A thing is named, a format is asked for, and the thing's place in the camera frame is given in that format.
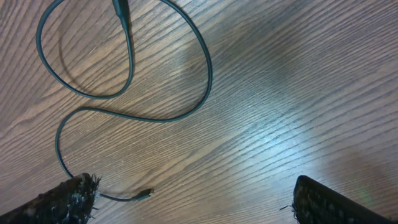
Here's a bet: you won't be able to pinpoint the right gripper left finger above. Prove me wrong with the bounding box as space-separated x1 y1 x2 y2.
1 173 100 224

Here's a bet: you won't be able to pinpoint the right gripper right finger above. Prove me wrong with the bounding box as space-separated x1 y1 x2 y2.
292 175 395 224

